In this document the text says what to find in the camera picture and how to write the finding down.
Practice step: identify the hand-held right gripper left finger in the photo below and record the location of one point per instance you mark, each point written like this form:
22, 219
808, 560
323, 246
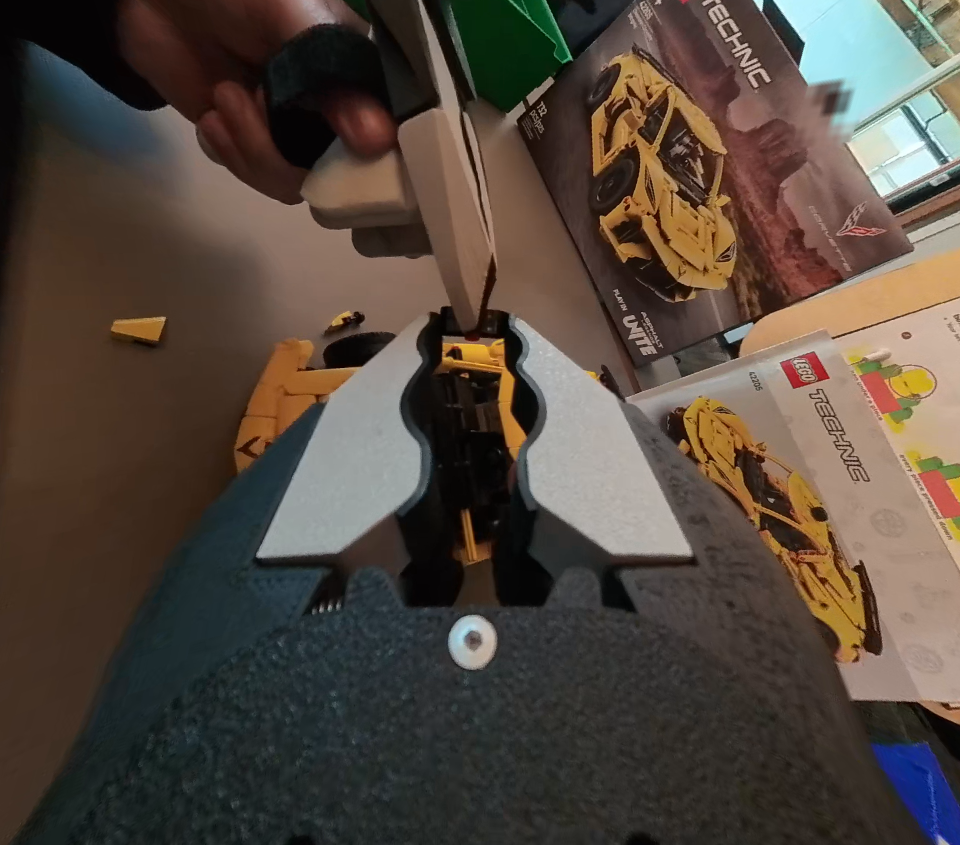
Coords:
352, 477

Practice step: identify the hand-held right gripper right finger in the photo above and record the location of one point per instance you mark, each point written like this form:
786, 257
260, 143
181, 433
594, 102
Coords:
600, 477

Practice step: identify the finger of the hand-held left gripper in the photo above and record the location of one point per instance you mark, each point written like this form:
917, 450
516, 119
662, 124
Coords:
485, 200
442, 185

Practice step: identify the yellow toy brick car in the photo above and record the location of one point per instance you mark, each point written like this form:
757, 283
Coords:
285, 395

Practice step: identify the car picture instruction booklet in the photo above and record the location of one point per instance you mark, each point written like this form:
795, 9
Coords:
847, 522

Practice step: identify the small yellow cone piece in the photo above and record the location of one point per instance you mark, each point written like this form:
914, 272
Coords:
139, 331

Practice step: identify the instruction sheet on cardboard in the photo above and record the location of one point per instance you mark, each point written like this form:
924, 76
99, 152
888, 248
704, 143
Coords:
825, 305

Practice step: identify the dark toy car box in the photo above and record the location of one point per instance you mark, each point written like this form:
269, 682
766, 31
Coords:
787, 185

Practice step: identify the black monitor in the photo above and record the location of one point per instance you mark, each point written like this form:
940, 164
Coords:
784, 27

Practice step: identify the blue plastic bin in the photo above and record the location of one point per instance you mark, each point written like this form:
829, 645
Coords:
915, 792

